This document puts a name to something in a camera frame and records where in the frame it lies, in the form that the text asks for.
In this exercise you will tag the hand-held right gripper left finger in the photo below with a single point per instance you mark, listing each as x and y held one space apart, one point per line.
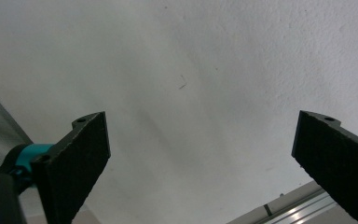
74 161

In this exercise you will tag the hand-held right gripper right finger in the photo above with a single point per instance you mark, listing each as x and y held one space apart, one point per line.
335 161

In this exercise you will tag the aluminium frame rail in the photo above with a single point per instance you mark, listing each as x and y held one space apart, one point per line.
301 207

